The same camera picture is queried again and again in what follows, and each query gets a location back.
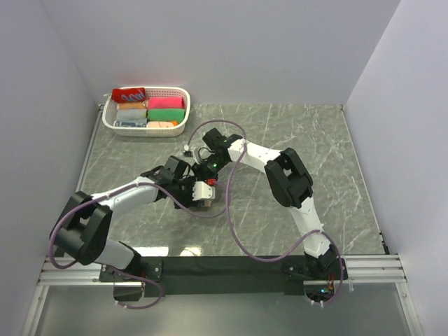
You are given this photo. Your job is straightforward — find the peach rolled towel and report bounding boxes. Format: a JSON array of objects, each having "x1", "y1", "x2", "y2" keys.
[{"x1": 146, "y1": 120, "x2": 179, "y2": 128}]

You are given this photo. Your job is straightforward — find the orange rolled towel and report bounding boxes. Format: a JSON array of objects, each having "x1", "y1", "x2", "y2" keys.
[{"x1": 117, "y1": 101, "x2": 148, "y2": 110}]

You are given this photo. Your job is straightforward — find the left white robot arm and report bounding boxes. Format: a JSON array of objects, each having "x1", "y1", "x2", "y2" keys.
[{"x1": 49, "y1": 155, "x2": 195, "y2": 281}]

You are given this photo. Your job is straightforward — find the white plastic basket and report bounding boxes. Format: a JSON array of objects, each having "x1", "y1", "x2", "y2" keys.
[{"x1": 102, "y1": 85, "x2": 191, "y2": 137}]

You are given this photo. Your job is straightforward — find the grey rolled towel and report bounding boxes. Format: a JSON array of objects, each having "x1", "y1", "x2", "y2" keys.
[{"x1": 116, "y1": 109, "x2": 147, "y2": 120}]

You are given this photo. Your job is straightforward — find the green rolled towel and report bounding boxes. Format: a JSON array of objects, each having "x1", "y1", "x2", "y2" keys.
[{"x1": 147, "y1": 108, "x2": 186, "y2": 123}]

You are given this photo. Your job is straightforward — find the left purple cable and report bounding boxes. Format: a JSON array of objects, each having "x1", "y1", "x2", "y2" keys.
[{"x1": 48, "y1": 181, "x2": 232, "y2": 311}]

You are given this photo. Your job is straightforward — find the red blue cat towel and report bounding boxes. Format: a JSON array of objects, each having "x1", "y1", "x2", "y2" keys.
[{"x1": 111, "y1": 87, "x2": 146, "y2": 104}]

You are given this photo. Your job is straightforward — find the pink rolled towel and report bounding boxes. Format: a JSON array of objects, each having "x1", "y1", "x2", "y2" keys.
[{"x1": 148, "y1": 96, "x2": 185, "y2": 109}]

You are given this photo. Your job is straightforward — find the blue patterned rolled towel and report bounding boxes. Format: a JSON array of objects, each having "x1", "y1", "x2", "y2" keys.
[{"x1": 113, "y1": 119, "x2": 148, "y2": 128}]

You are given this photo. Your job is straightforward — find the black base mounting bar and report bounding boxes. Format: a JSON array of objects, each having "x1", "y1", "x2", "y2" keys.
[{"x1": 99, "y1": 255, "x2": 351, "y2": 298}]

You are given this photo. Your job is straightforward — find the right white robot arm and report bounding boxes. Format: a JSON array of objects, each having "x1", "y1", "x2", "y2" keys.
[{"x1": 193, "y1": 128, "x2": 344, "y2": 280}]

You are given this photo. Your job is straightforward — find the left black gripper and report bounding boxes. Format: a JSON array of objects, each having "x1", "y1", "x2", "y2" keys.
[{"x1": 171, "y1": 176, "x2": 202, "y2": 209}]

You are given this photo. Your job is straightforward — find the aluminium front rail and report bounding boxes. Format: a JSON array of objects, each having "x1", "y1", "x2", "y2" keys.
[{"x1": 38, "y1": 255, "x2": 407, "y2": 286}]

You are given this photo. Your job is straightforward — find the white printed towel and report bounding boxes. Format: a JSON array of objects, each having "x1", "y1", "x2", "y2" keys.
[{"x1": 200, "y1": 186, "x2": 216, "y2": 208}]

